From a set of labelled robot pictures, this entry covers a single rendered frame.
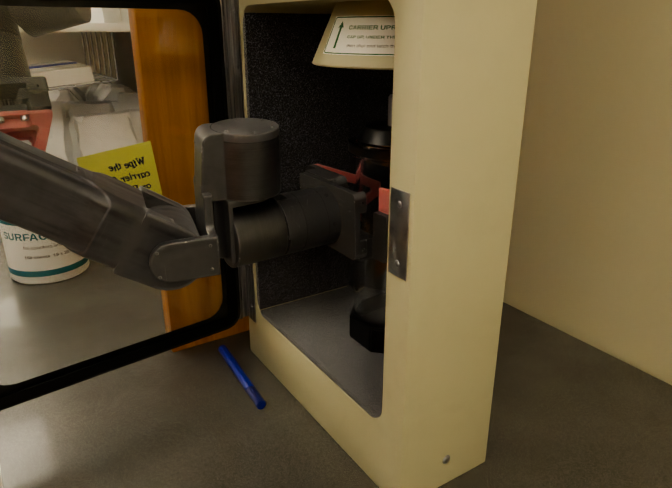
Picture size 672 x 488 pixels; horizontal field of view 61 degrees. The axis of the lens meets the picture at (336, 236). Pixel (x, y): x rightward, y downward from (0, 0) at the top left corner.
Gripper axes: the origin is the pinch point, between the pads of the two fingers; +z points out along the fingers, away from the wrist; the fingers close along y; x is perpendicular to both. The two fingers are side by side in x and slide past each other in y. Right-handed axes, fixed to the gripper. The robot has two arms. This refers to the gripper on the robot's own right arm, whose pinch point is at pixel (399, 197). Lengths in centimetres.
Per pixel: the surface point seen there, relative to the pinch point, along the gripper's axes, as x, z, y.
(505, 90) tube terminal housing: -12.5, -1.7, -14.8
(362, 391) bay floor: 16.1, -9.9, -7.2
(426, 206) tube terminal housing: -4.7, -9.2, -14.8
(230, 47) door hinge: -15.2, -10.7, 16.8
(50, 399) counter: 22.8, -35.7, 19.8
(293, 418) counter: 23.6, -13.3, 1.5
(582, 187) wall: 4.6, 32.2, 0.3
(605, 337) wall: 24.6, 31.6, -6.6
